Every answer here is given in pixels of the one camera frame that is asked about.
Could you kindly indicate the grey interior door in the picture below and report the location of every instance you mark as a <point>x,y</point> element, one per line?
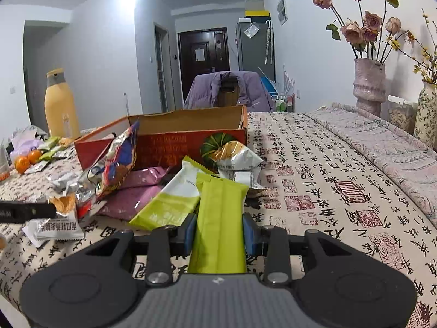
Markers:
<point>164,71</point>

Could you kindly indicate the tangerine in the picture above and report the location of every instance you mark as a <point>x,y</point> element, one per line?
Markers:
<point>21,164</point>
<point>34,156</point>

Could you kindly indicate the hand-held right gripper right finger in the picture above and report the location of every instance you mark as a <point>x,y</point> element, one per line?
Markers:
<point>249,235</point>

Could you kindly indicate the dried pink roses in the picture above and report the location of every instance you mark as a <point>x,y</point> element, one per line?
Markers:
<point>353,30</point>

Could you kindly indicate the yellow thermos bottle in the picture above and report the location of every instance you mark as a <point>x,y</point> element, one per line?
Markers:
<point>61,109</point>

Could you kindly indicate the orange cardboard box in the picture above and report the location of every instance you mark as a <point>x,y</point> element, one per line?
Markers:
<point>191,123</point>

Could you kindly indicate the white and green snack packet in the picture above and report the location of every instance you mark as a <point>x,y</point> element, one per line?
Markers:
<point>167,201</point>

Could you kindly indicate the folded white umbrella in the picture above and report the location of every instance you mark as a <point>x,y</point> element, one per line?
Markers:
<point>269,41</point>

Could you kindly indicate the yellow and black box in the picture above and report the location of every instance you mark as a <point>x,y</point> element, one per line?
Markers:
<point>257,14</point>

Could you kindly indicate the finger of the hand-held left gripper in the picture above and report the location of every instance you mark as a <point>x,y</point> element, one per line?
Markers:
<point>30,211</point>

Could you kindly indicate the purple snack packet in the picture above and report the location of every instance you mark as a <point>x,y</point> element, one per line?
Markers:
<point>146,177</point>
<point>131,205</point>

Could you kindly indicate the pale plastic bag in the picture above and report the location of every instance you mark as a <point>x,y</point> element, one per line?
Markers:
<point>25,140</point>

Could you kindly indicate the red and silver wrapper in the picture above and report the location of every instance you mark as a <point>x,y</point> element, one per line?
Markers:
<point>83,203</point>

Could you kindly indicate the white cracker print packet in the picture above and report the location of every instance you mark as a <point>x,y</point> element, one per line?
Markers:
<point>58,227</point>

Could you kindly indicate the floral patterned vase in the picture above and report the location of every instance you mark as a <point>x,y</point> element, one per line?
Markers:
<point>426,116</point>

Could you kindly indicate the orange and white cracker packet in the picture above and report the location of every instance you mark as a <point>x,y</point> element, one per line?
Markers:
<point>239,164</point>

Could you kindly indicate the silver crumpled wrapper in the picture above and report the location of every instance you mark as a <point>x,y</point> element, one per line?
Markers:
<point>65,181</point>

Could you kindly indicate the purple padded jacket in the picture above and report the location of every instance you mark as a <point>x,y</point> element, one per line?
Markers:
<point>205,92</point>

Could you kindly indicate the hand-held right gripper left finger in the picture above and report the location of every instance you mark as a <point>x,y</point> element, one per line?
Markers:
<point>189,235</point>

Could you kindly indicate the colourful shiny chip bag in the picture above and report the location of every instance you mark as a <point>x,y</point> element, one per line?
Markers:
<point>116,164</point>

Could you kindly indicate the pink quilted cloth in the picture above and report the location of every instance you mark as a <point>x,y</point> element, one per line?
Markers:
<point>375,143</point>

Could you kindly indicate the small silver packet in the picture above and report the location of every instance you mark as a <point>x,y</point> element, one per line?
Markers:
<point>34,167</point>

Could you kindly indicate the yellow blossom branches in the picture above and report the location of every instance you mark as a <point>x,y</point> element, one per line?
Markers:
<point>426,54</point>

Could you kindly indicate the clear plastic bag on refrigerator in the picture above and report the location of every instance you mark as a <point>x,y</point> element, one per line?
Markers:
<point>251,30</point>

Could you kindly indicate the paper notice on door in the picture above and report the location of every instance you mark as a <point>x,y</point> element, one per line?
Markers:
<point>200,54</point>

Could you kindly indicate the white mop pole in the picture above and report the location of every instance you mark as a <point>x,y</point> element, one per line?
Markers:
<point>127,104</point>

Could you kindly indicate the dark entrance door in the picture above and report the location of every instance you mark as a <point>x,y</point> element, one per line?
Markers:
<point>205,71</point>

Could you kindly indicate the grey refrigerator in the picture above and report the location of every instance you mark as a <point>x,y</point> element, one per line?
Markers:
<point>252,54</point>

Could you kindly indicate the wooden chair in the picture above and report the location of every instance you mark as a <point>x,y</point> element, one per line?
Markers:
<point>227,97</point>

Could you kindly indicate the clear plastic food container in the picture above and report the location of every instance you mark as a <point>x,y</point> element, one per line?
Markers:
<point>401,116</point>

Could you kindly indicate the storage cart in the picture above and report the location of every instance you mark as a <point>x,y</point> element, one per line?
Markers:
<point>281,100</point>

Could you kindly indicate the pink leaf wall sticker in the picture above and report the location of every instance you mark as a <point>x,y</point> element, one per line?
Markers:
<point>288,78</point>

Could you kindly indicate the framed wall picture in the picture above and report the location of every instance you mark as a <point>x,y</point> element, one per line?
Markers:
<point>282,8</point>

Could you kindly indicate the pink textured vase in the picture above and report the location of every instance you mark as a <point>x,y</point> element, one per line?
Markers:
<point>368,85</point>

